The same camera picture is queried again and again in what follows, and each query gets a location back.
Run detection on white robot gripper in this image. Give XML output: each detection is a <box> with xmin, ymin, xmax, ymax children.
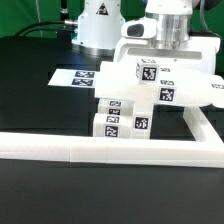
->
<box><xmin>112</xmin><ymin>16</ymin><xmax>222</xmax><ymax>76</ymax></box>

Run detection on black cable bundle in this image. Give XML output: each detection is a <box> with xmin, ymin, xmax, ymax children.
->
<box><xmin>13</xmin><ymin>19</ymin><xmax>79</xmax><ymax>38</ymax></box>

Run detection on white tagged cube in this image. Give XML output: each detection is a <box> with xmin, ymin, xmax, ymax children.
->
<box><xmin>136</xmin><ymin>59</ymin><xmax>160</xmax><ymax>83</ymax></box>

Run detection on black antenna post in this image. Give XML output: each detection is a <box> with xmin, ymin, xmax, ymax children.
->
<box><xmin>57</xmin><ymin>0</ymin><xmax>71</xmax><ymax>42</ymax></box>

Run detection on white U-shaped fixture frame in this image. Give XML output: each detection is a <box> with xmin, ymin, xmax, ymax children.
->
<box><xmin>0</xmin><ymin>108</ymin><xmax>224</xmax><ymax>168</ymax></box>

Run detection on white marker sheet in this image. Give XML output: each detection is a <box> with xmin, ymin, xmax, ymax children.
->
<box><xmin>48</xmin><ymin>69</ymin><xmax>98</xmax><ymax>88</ymax></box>

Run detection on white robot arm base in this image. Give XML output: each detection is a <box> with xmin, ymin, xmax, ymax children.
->
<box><xmin>71</xmin><ymin>0</ymin><xmax>224</xmax><ymax>56</ymax></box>

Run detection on white chair back frame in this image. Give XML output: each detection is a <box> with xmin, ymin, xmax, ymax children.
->
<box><xmin>95</xmin><ymin>61</ymin><xmax>224</xmax><ymax>108</ymax></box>

